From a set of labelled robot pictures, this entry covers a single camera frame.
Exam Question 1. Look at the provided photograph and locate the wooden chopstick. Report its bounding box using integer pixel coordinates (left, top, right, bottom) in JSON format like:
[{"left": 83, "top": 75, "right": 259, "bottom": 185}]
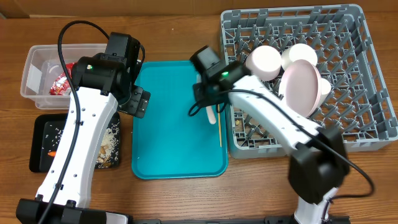
[{"left": 216, "top": 105, "right": 223, "bottom": 147}]

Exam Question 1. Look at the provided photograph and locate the white plastic fork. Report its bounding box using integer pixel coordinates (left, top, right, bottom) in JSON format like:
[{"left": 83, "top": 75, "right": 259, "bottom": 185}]
[{"left": 197, "top": 75, "right": 216, "bottom": 124}]

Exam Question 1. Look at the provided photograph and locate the pile of rice and nuts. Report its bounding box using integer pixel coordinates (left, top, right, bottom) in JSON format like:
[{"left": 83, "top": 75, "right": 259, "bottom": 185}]
[{"left": 43, "top": 119, "right": 121, "bottom": 169}]

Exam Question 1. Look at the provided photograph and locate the small bowl with nuts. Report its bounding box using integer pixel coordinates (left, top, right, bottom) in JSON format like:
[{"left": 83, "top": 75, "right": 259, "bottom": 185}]
[{"left": 245, "top": 45, "right": 282, "bottom": 81}]

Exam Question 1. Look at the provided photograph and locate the red snack wrapper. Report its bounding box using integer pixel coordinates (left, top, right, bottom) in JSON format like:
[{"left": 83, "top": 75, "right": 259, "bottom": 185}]
[{"left": 49, "top": 65, "right": 71, "bottom": 95}]

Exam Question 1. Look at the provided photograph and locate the large white plate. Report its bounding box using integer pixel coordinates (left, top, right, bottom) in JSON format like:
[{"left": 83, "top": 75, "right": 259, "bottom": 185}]
[{"left": 278, "top": 60, "right": 321, "bottom": 117}]

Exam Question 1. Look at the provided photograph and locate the orange carrot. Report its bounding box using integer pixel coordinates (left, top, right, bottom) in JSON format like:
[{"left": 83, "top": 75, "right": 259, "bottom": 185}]
[{"left": 47, "top": 151, "right": 56, "bottom": 157}]

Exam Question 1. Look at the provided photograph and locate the white plastic cup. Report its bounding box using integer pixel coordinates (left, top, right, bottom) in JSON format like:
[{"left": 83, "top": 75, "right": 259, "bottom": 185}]
[{"left": 318, "top": 78, "right": 331, "bottom": 106}]

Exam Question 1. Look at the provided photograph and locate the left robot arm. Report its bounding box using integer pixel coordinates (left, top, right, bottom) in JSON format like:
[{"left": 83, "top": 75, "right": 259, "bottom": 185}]
[{"left": 16, "top": 55, "right": 150, "bottom": 223}]

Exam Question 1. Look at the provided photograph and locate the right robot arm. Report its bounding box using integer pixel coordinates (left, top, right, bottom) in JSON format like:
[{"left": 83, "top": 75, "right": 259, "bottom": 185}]
[{"left": 193, "top": 62, "right": 349, "bottom": 223}]

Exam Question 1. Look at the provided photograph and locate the teal plastic tray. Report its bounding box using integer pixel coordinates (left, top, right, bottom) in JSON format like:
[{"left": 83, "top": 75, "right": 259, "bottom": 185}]
[{"left": 131, "top": 60, "right": 228, "bottom": 179}]

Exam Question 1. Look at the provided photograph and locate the black plastic tray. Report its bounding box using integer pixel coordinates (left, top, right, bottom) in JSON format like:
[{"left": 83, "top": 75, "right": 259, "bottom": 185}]
[{"left": 29, "top": 113, "right": 121, "bottom": 172}]

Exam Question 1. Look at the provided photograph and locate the clear plastic bin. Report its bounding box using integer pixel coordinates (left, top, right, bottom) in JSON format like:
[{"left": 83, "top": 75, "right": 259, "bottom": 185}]
[{"left": 20, "top": 44, "right": 106, "bottom": 110}]

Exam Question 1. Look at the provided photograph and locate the grey dish rack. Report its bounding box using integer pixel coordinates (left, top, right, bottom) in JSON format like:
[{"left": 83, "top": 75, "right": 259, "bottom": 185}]
[{"left": 220, "top": 4, "right": 397, "bottom": 152}]

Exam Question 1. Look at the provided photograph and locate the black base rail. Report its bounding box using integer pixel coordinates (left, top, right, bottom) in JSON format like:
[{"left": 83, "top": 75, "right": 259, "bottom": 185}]
[{"left": 130, "top": 214, "right": 351, "bottom": 224}]

